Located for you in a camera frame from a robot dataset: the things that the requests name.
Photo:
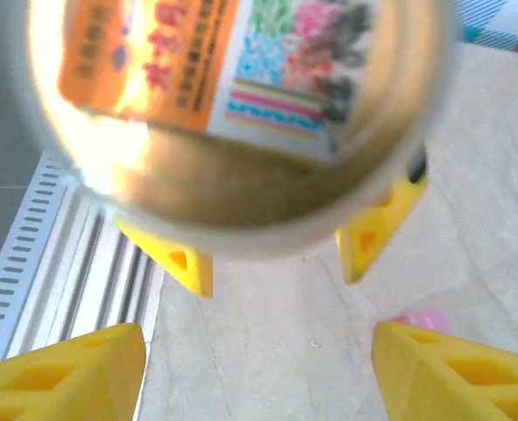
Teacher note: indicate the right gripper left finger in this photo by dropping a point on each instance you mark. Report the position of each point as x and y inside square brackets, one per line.
[87, 394]

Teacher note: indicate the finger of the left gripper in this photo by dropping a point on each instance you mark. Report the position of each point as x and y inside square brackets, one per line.
[364, 254]
[193, 272]

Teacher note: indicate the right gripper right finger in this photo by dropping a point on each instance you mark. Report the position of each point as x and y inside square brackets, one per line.
[416, 386]

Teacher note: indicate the pink plastic test tube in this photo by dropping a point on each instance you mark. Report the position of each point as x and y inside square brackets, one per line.
[425, 319]

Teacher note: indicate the clear glass vial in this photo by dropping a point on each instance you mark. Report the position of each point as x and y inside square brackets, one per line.
[241, 131]

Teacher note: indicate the aluminium mounting rail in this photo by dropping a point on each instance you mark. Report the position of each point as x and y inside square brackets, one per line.
[101, 272]

